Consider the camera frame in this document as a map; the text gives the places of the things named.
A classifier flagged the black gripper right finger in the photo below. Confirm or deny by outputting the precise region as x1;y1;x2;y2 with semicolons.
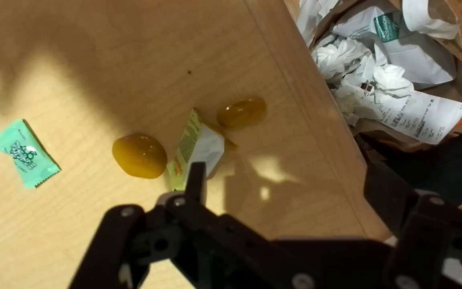
385;191;462;289

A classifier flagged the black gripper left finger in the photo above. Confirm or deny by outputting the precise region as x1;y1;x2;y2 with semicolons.
69;162;208;289

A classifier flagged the yellow green paper wrapper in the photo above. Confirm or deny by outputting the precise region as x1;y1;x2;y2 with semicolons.
165;107;227;192

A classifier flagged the yellow candy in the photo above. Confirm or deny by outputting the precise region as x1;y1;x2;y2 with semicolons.
215;94;268;130
110;131;168;179

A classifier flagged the green sachet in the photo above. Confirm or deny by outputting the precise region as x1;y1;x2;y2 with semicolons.
0;117;62;191

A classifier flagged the long printed receipt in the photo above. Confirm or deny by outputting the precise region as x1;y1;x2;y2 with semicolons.
309;33;462;146

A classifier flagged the white paper with teal logo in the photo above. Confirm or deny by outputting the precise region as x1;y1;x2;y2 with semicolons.
341;4;458;89

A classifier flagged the white paper strip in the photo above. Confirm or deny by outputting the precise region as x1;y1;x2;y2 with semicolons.
399;0;460;41

